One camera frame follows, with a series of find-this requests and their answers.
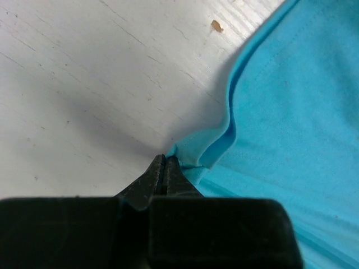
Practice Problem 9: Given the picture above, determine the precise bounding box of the teal t-shirt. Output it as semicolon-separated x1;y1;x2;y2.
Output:
169;1;358;268

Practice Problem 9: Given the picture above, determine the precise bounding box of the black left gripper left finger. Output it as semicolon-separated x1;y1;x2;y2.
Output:
1;155;165;268

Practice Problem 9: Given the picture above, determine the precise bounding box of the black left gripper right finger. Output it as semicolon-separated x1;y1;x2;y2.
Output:
148;156;304;268

